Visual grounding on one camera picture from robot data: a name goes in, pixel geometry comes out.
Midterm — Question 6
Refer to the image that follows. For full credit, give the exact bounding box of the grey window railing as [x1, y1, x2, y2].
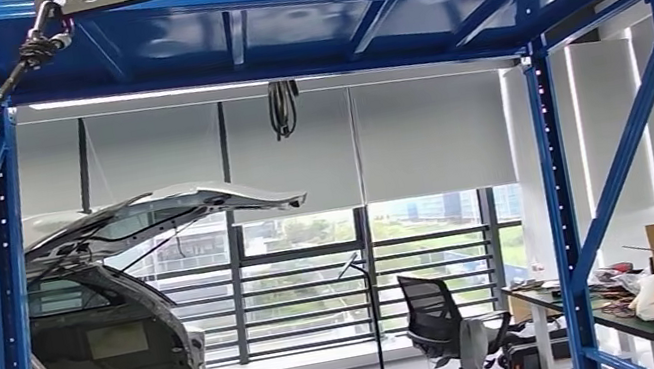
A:
[135, 212, 539, 369]

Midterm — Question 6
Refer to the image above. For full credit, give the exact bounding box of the white car body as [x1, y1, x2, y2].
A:
[0, 162, 339, 369]

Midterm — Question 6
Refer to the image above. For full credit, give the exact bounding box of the black floor stand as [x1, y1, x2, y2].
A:
[334, 247, 406, 369]

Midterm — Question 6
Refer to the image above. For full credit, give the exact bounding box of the black mesh office chair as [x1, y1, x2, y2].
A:
[388, 257, 526, 369]

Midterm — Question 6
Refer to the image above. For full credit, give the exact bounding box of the long ceiling light bar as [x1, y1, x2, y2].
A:
[29, 19, 521, 144]

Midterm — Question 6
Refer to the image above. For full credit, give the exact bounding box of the grey cloth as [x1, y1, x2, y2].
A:
[452, 315, 496, 369]

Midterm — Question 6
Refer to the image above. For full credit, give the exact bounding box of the black equipment case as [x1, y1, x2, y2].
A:
[504, 340, 545, 369]

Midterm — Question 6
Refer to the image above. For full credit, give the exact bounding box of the black hanging cable loop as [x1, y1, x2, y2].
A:
[263, 77, 307, 143]

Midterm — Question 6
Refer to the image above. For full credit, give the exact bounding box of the tangle of coloured wires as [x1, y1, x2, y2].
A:
[597, 283, 641, 323]

